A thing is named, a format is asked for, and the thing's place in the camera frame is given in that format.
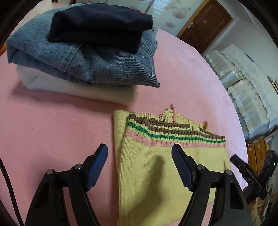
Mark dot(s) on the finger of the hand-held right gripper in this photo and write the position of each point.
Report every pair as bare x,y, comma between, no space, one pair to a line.
245,171

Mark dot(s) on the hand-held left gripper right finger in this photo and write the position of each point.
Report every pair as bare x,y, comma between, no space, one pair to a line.
182,167

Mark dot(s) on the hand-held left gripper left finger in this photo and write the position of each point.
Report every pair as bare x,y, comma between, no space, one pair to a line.
95,169

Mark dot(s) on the yellow striped knit cardigan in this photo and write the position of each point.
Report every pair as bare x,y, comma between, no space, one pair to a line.
147,173

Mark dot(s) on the wooden drawer cabinet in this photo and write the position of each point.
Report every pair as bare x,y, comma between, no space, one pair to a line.
257,150

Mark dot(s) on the pink bed blanket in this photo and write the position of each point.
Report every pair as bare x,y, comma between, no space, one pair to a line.
43,121

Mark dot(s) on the folded white fleece garment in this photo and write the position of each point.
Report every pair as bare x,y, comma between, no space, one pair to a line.
86,91

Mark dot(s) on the lace-covered sofa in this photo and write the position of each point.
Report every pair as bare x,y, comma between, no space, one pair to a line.
245,91

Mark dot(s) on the folded blue jeans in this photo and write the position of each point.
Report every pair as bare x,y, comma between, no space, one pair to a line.
97,65

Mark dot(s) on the brown wooden door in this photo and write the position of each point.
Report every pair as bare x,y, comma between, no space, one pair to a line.
206,24

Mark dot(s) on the folded navy garment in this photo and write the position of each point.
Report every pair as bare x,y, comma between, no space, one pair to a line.
97,24

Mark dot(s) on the folded red garment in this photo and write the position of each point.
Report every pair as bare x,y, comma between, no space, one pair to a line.
140,12

